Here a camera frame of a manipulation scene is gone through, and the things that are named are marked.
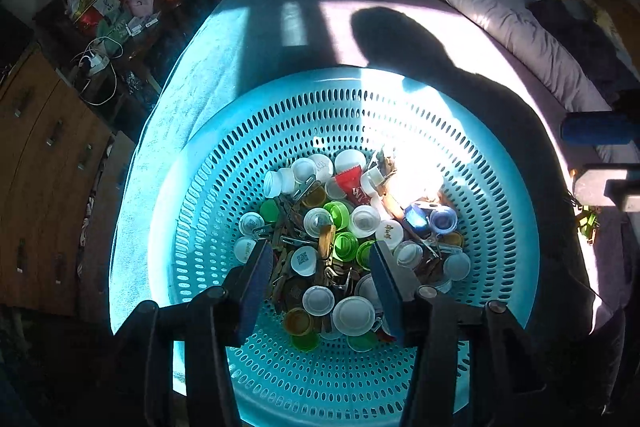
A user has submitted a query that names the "large white lid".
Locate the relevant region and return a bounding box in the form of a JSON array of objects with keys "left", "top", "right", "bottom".
[{"left": 332, "top": 296, "right": 376, "bottom": 336}]

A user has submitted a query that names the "white cap with code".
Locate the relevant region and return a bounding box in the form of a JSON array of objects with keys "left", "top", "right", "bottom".
[{"left": 291, "top": 246, "right": 318, "bottom": 277}]

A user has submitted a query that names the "blue bottle cap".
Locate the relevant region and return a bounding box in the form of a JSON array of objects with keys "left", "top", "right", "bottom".
[{"left": 428, "top": 205, "right": 458, "bottom": 235}]

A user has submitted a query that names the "turquoise perforated plastic basket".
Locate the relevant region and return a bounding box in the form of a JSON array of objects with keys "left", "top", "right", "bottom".
[{"left": 148, "top": 68, "right": 540, "bottom": 426}]

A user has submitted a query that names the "red bottle cap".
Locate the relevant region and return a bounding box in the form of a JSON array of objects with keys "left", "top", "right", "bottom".
[{"left": 335, "top": 165, "right": 370, "bottom": 206}]

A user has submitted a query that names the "white duvet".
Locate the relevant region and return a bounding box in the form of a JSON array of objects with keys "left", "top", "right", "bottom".
[{"left": 442, "top": 0, "right": 611, "bottom": 112}]

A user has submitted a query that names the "wooden drawer cabinet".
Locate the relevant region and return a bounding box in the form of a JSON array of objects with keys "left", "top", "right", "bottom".
[{"left": 1, "top": 46, "right": 112, "bottom": 315}]

